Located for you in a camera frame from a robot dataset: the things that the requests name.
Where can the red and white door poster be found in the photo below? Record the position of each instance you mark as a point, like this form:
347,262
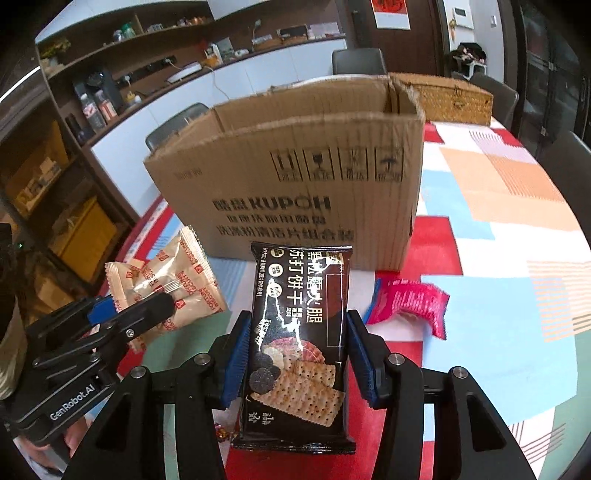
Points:
391,14

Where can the dark glass display cabinet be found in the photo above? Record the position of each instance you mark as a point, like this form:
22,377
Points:
51,184

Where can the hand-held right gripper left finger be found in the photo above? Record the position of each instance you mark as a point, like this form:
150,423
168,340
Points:
233,364

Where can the beige biscuit packet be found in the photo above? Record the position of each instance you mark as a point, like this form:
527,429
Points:
184,277

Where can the woven wicker basket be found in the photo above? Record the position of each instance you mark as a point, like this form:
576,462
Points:
452,101

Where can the small black box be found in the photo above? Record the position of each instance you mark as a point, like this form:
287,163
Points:
294,32

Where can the brown cardboard box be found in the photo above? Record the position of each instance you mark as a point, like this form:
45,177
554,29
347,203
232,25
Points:
286,184

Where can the white wall intercom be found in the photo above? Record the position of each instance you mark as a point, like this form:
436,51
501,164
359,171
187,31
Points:
462,17

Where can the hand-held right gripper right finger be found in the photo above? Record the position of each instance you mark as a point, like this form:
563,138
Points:
362,364

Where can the black-framed glass door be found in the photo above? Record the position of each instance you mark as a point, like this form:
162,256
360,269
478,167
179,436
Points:
549,69

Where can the white desk calendar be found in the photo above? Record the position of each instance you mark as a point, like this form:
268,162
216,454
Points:
327,28

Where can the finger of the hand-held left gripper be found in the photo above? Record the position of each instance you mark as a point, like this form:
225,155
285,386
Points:
147,309
100,311

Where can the brown wall shelf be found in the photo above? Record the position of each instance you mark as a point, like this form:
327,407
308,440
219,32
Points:
115,55

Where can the flat white tray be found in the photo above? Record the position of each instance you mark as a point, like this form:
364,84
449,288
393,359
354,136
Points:
187,74

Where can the dark brown door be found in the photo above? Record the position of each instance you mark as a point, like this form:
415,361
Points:
415,50

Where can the black coffee machine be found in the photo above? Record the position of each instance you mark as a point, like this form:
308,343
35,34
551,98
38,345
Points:
99,83

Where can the dark clothes pile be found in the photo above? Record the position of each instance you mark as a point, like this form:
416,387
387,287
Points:
468,51

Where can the yellow flower bunch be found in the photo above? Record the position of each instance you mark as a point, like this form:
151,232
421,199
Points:
55,48

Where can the black cracker packet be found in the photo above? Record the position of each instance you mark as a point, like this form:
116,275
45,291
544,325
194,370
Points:
295,323

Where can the red foil candy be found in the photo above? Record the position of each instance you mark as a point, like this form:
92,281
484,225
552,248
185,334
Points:
226,432

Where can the clear bottle red label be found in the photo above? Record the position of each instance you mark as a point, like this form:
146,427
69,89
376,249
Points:
91,114
107,107

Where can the white lower cabinet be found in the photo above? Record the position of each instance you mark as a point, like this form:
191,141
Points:
258,78

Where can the person's left hand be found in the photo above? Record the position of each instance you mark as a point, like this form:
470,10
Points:
76,431

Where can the pink snack packet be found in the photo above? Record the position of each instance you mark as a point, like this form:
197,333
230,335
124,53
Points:
411,302

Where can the dark grey dining chair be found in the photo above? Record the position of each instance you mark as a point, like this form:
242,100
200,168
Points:
359,62
498,99
175,127
568,157

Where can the white stool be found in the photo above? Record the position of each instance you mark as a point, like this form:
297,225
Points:
470,69

